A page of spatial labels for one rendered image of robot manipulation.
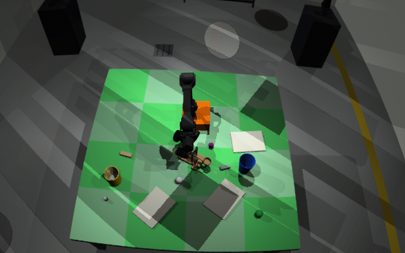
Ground dark green ball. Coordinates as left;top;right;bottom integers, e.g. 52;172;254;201
255;210;263;217

